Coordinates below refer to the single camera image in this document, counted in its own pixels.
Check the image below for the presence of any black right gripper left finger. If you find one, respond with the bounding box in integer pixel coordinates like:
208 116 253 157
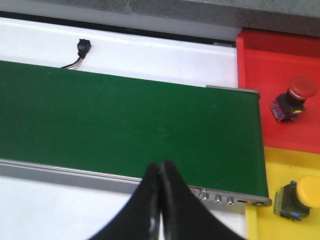
91 163 160 240

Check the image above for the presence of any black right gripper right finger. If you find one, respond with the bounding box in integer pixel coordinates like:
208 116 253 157
159 160 243 240

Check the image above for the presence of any yellow mushroom push button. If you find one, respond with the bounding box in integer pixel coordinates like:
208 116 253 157
273 175 320 222

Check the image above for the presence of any red mushroom push button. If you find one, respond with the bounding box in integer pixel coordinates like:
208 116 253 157
270 76 318 123

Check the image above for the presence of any green conveyor belt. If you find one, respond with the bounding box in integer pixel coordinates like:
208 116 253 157
0 59 270 198

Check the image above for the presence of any yellow plastic tray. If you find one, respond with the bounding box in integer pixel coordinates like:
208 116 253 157
245 147 320 240

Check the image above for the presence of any red plastic tray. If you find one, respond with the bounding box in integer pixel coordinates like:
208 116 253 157
236 29 320 154

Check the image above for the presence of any grey speckled stone counter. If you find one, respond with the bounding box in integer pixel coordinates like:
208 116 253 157
0 0 320 40

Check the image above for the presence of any black connector with cable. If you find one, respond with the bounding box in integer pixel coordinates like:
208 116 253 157
60 39 91 69

